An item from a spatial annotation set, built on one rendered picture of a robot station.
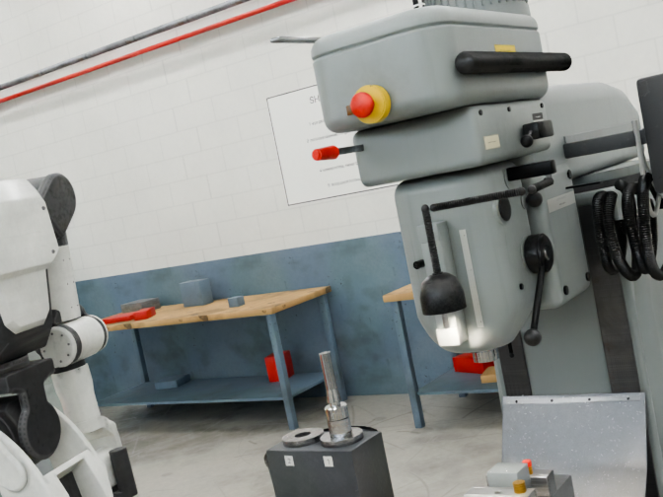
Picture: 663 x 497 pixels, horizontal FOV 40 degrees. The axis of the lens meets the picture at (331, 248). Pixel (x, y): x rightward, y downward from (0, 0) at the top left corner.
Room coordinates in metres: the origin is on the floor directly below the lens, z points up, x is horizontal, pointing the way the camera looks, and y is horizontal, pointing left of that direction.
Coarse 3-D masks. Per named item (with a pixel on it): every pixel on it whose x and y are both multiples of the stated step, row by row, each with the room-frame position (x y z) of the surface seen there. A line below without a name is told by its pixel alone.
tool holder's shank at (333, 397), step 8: (328, 352) 1.84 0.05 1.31; (328, 360) 1.83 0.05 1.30; (328, 368) 1.83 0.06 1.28; (328, 376) 1.83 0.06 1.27; (328, 384) 1.84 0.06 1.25; (336, 384) 1.84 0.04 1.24; (328, 392) 1.84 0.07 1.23; (336, 392) 1.84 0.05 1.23; (328, 400) 1.84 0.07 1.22; (336, 400) 1.83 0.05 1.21
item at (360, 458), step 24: (312, 432) 1.91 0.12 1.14; (360, 432) 1.83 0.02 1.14; (288, 456) 1.85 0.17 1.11; (312, 456) 1.82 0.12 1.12; (336, 456) 1.78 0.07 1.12; (360, 456) 1.79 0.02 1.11; (384, 456) 1.85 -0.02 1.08; (288, 480) 1.86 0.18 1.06; (312, 480) 1.83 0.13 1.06; (336, 480) 1.79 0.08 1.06; (360, 480) 1.77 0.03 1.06; (384, 480) 1.84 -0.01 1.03
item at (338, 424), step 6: (330, 414) 1.83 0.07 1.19; (336, 414) 1.82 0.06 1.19; (342, 414) 1.83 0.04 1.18; (348, 414) 1.84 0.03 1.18; (330, 420) 1.83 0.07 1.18; (336, 420) 1.82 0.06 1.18; (342, 420) 1.82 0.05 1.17; (348, 420) 1.84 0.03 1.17; (330, 426) 1.83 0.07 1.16; (336, 426) 1.82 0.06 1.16; (342, 426) 1.82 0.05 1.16; (348, 426) 1.83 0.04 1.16; (330, 432) 1.84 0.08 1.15; (336, 432) 1.82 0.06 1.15; (342, 432) 1.82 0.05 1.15; (348, 432) 1.83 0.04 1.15
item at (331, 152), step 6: (318, 150) 1.48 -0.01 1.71; (324, 150) 1.48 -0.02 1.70; (330, 150) 1.49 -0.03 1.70; (336, 150) 1.51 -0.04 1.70; (342, 150) 1.53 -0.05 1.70; (348, 150) 1.55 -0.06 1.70; (354, 150) 1.57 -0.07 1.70; (360, 150) 1.58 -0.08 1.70; (312, 156) 1.48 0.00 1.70; (318, 156) 1.47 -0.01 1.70; (324, 156) 1.48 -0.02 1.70; (330, 156) 1.49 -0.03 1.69; (336, 156) 1.51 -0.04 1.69
